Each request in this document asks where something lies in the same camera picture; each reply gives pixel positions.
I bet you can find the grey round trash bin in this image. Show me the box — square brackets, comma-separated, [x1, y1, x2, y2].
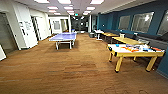
[88, 31, 96, 39]

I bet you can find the small white table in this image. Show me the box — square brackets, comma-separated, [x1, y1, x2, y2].
[93, 29, 105, 42]

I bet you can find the blue ping pong table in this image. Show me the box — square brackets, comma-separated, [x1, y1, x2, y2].
[48, 31, 78, 51]

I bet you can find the rectangular ceiling light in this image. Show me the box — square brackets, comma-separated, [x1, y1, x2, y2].
[85, 6, 97, 11]
[62, 6, 75, 11]
[46, 5, 60, 10]

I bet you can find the white hallway door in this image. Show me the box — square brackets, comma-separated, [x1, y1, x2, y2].
[30, 15, 51, 42]

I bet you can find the interior glass window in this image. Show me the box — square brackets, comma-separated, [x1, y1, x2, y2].
[156, 9, 168, 37]
[131, 11, 155, 34]
[117, 14, 131, 31]

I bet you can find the yellow air hockey table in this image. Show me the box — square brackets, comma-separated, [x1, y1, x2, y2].
[106, 42, 166, 74]

